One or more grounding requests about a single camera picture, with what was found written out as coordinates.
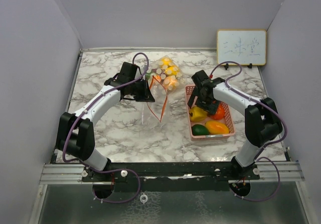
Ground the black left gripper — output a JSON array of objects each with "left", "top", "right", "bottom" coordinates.
[{"left": 129, "top": 77, "right": 155, "bottom": 102}]

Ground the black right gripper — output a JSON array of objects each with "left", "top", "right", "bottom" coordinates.
[{"left": 188, "top": 87, "right": 219, "bottom": 116}]

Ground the yellow bell pepper toy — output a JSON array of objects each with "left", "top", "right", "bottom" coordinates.
[{"left": 189, "top": 106, "right": 208, "bottom": 123}]

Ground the orange tomato toy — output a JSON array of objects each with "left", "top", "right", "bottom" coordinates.
[{"left": 210, "top": 103, "right": 225, "bottom": 121}]

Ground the clear bag with orange zipper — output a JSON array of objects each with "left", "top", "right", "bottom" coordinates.
[{"left": 141, "top": 76, "right": 170, "bottom": 132}]

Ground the orange yellow mango toy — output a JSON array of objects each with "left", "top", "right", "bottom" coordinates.
[{"left": 205, "top": 121, "right": 230, "bottom": 135}]

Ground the clear polka dot zip bag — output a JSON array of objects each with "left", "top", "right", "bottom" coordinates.
[{"left": 145, "top": 55, "right": 186, "bottom": 91}]

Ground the green lime toy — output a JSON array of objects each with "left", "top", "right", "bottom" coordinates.
[{"left": 191, "top": 124, "right": 210, "bottom": 136}]

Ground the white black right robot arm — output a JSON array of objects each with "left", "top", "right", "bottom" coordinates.
[{"left": 187, "top": 70, "right": 283, "bottom": 179}]

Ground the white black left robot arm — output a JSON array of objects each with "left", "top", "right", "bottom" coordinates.
[{"left": 56, "top": 62, "right": 155, "bottom": 181}]

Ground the pink plastic basket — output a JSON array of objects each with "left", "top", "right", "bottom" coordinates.
[{"left": 185, "top": 84, "right": 237, "bottom": 141}]

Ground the small whiteboard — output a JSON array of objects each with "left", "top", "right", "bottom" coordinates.
[{"left": 217, "top": 29, "right": 267, "bottom": 66}]

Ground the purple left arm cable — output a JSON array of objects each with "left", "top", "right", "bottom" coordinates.
[{"left": 62, "top": 52, "right": 150, "bottom": 174}]

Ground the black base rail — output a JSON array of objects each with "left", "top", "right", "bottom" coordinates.
[{"left": 82, "top": 161, "right": 260, "bottom": 192}]

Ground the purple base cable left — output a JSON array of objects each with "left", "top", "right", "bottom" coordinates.
[{"left": 91, "top": 168, "right": 141, "bottom": 204}]

